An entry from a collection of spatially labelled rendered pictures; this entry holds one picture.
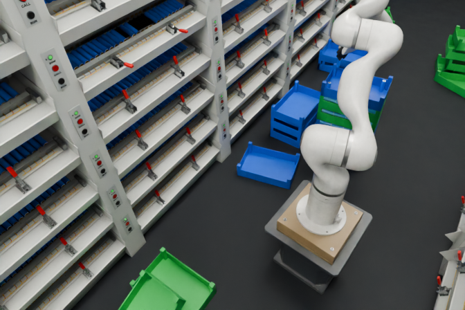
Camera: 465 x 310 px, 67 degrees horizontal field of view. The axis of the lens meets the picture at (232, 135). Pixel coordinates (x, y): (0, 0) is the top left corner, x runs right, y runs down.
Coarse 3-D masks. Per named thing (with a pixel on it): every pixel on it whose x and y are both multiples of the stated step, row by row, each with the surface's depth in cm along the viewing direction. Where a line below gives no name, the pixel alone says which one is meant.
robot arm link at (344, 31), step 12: (372, 0) 114; (384, 0) 115; (348, 12) 115; (360, 12) 116; (372, 12) 117; (336, 24) 115; (348, 24) 113; (360, 24) 113; (336, 36) 116; (348, 36) 114
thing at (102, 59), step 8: (184, 8) 138; (192, 8) 140; (176, 16) 134; (160, 24) 129; (144, 32) 125; (152, 32) 127; (128, 40) 121; (136, 40) 122; (112, 48) 117; (120, 48) 118; (128, 48) 120; (104, 56) 114; (120, 56) 118; (88, 64) 111; (96, 64) 113; (80, 72) 109
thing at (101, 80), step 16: (176, 0) 144; (192, 0) 140; (192, 16) 140; (160, 32) 130; (192, 32) 140; (144, 48) 124; (160, 48) 127; (144, 64) 125; (80, 80) 110; (96, 80) 111; (112, 80) 115
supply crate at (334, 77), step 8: (336, 72) 189; (328, 80) 185; (336, 80) 188; (376, 80) 180; (328, 88) 175; (336, 88) 183; (376, 88) 181; (384, 88) 181; (328, 96) 178; (336, 96) 175; (376, 96) 176; (384, 96) 164; (368, 104) 169; (376, 104) 167
